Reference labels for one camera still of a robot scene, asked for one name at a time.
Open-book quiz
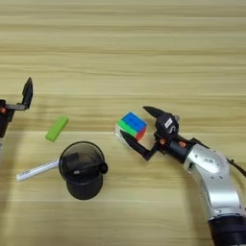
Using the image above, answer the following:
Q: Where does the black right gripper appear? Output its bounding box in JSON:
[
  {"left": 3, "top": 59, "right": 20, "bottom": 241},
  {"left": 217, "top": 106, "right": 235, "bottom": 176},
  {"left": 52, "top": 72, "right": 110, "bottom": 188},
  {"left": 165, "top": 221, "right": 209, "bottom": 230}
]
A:
[{"left": 119, "top": 106, "right": 195, "bottom": 163}]

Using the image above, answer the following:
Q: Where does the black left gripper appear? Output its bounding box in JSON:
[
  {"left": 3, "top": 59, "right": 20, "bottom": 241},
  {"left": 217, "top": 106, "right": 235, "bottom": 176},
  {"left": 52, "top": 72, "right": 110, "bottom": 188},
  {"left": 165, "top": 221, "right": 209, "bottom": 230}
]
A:
[{"left": 0, "top": 77, "right": 34, "bottom": 138}]

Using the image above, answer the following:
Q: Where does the multicoloured puzzle cube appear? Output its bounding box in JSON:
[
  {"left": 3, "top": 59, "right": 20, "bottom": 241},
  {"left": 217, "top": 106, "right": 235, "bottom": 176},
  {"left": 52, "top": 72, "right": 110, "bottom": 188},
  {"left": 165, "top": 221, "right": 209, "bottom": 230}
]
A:
[{"left": 114, "top": 111, "right": 149, "bottom": 142}]

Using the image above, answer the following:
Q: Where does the green rectangular block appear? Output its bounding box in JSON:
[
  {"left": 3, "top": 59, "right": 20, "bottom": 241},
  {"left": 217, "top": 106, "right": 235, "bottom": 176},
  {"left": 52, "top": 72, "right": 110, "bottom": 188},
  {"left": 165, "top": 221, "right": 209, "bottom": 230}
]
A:
[{"left": 44, "top": 115, "right": 70, "bottom": 143}]

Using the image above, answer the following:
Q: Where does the black marker pen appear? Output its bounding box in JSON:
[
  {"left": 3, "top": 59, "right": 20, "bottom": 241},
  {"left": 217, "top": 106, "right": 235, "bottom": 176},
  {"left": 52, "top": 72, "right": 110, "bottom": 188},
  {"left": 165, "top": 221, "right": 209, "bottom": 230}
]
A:
[{"left": 65, "top": 153, "right": 109, "bottom": 177}]

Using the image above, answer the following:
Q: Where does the white pen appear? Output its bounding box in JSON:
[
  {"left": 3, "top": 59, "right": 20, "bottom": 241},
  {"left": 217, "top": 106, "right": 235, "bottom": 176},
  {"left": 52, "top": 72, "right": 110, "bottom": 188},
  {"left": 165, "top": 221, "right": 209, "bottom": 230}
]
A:
[{"left": 15, "top": 159, "right": 61, "bottom": 183}]

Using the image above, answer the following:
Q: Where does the right gripper labelled black box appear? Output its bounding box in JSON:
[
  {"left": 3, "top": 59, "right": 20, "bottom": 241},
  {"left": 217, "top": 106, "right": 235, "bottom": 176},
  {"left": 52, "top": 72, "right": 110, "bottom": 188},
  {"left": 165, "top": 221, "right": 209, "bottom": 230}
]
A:
[{"left": 154, "top": 112, "right": 180, "bottom": 139}]

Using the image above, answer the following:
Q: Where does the black mesh pen cup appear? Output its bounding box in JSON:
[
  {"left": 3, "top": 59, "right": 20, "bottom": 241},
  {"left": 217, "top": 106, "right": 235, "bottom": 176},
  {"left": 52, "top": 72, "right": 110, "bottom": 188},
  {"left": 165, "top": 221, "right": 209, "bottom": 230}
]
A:
[{"left": 58, "top": 140, "right": 106, "bottom": 201}]

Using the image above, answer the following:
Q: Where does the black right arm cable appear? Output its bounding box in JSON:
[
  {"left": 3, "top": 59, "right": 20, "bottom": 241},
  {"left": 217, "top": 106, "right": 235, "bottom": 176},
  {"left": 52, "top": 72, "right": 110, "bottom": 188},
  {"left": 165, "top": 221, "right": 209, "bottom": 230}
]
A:
[{"left": 190, "top": 137, "right": 246, "bottom": 178}]

